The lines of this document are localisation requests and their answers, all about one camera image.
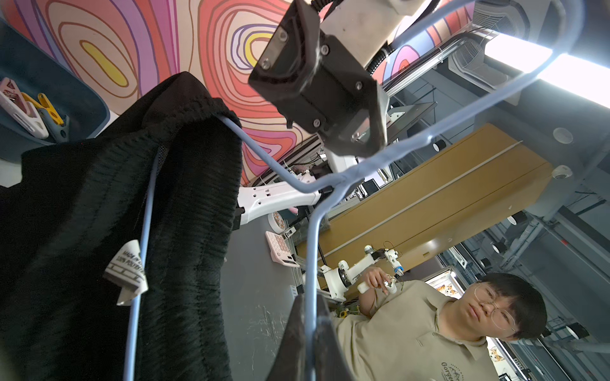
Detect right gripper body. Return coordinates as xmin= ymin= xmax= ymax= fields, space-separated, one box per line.
xmin=248 ymin=1 xmax=389 ymax=157

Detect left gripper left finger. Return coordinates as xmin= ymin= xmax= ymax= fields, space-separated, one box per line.
xmin=268 ymin=295 xmax=306 ymax=381

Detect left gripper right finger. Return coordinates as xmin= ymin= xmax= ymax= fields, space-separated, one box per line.
xmin=314 ymin=295 xmax=354 ymax=381

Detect light blue wire hanger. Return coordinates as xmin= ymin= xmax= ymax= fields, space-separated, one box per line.
xmin=121 ymin=0 xmax=587 ymax=381

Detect black shorts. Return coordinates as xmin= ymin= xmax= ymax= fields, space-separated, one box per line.
xmin=1 ymin=72 xmax=241 ymax=380

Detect person in beige shirt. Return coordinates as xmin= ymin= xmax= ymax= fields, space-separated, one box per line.
xmin=333 ymin=267 xmax=547 ymax=380

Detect pink calculator on desk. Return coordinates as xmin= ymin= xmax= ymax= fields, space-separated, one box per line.
xmin=265 ymin=231 xmax=300 ymax=268

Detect dark teal clothespin bin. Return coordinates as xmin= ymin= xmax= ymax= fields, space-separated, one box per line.
xmin=0 ymin=18 xmax=111 ymax=163

